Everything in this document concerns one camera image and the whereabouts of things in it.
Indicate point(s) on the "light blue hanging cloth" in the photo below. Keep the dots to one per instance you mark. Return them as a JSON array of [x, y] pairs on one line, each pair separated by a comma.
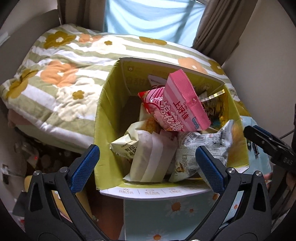
[[173, 21]]

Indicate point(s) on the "wooden stool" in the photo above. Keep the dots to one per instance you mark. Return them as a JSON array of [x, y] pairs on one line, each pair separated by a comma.
[[82, 197]]

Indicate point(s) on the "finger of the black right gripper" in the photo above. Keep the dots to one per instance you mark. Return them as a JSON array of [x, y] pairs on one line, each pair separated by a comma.
[[271, 145]]

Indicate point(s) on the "floral striped quilt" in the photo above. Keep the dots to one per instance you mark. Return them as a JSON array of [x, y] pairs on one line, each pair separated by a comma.
[[53, 95]]

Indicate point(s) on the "grey bed headboard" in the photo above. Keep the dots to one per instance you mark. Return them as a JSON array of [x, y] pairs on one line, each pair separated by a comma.
[[15, 48]]

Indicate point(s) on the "grey snack bag with barcode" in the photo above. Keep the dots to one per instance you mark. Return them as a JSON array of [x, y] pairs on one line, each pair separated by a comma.
[[218, 144]]

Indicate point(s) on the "left brown curtain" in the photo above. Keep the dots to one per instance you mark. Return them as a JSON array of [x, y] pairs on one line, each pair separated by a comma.
[[88, 14]]

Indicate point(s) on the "person's hand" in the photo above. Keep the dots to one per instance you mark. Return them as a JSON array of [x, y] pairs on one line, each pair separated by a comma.
[[268, 178]]

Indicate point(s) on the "red white shrimp flakes bag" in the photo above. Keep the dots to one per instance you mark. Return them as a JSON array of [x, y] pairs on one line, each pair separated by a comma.
[[156, 82]]

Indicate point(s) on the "right brown curtain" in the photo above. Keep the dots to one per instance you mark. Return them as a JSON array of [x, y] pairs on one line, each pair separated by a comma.
[[221, 26]]

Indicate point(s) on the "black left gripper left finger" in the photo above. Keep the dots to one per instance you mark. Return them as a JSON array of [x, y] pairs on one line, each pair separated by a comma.
[[43, 220]]

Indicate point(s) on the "pink cotton candy bag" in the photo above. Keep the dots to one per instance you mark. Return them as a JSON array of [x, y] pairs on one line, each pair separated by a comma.
[[176, 106]]

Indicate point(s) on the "green cardboard box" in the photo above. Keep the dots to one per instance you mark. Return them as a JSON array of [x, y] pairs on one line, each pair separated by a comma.
[[117, 109]]

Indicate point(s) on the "cream yellow cake snack bag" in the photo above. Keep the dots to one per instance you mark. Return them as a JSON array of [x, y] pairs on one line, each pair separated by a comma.
[[126, 145]]

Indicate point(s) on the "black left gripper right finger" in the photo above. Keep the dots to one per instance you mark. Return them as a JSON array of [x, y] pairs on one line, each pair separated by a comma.
[[242, 211]]

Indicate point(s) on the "golden brown snack bag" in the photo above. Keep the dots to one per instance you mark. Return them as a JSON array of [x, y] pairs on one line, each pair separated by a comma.
[[216, 107]]

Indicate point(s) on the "plain white snack packet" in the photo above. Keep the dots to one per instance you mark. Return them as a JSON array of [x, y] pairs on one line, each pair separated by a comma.
[[153, 156]]

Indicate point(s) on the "brown curtain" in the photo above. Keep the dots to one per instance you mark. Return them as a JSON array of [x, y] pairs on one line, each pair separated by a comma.
[[88, 14], [221, 26]]

